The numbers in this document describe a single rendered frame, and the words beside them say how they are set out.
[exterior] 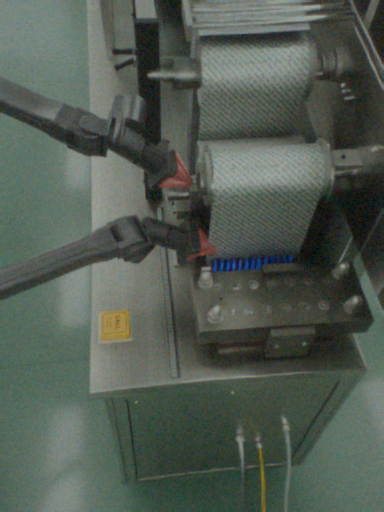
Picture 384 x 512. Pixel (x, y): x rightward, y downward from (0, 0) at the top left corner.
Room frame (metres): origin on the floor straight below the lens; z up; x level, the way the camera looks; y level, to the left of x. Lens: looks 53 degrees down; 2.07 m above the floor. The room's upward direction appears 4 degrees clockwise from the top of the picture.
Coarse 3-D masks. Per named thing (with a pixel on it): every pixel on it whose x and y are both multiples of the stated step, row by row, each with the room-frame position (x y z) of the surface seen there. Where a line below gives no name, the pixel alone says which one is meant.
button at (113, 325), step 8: (104, 312) 0.65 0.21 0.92; (112, 312) 0.65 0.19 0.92; (120, 312) 0.65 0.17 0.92; (128, 312) 0.65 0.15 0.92; (104, 320) 0.62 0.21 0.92; (112, 320) 0.63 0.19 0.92; (120, 320) 0.63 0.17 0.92; (128, 320) 0.63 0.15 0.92; (104, 328) 0.60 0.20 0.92; (112, 328) 0.60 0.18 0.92; (120, 328) 0.60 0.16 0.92; (128, 328) 0.61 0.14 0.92; (104, 336) 0.58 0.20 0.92; (112, 336) 0.58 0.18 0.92; (120, 336) 0.59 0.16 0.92; (128, 336) 0.59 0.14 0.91
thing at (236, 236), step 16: (224, 224) 0.76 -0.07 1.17; (240, 224) 0.77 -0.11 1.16; (256, 224) 0.77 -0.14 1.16; (272, 224) 0.78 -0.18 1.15; (288, 224) 0.79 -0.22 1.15; (304, 224) 0.79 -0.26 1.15; (208, 240) 0.76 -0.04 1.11; (224, 240) 0.76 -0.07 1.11; (240, 240) 0.77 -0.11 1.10; (256, 240) 0.77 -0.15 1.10; (272, 240) 0.78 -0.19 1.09; (288, 240) 0.79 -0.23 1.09; (208, 256) 0.76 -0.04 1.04; (224, 256) 0.76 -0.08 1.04; (240, 256) 0.77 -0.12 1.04; (256, 256) 0.78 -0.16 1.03
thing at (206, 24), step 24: (216, 0) 1.14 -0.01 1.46; (240, 0) 1.14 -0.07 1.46; (264, 0) 1.15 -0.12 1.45; (288, 0) 1.16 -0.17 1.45; (312, 0) 1.16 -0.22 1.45; (336, 0) 1.17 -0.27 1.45; (192, 24) 1.05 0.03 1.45; (216, 24) 1.06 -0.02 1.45; (240, 24) 1.06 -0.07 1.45; (264, 24) 1.07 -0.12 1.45; (288, 24) 1.08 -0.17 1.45
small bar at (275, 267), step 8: (264, 264) 0.74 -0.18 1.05; (272, 264) 0.74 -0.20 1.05; (280, 264) 0.74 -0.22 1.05; (288, 264) 0.75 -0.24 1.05; (296, 264) 0.75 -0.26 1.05; (264, 272) 0.72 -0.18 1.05; (272, 272) 0.72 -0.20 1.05; (280, 272) 0.72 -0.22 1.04; (288, 272) 0.73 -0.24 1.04; (296, 272) 0.73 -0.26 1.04
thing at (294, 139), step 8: (280, 136) 1.00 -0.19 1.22; (288, 136) 1.00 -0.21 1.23; (296, 136) 1.00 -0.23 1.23; (200, 144) 0.94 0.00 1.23; (208, 144) 0.95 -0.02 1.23; (216, 144) 0.95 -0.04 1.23; (224, 144) 0.95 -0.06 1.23; (232, 144) 0.95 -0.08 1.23; (240, 144) 0.95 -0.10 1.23; (248, 144) 0.95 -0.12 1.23; (256, 144) 0.96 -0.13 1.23; (264, 144) 0.96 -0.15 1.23; (272, 144) 0.96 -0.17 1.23; (280, 144) 0.96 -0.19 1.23; (288, 144) 0.96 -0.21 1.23; (296, 144) 0.96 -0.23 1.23; (200, 152) 0.92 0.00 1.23; (200, 160) 0.90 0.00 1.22
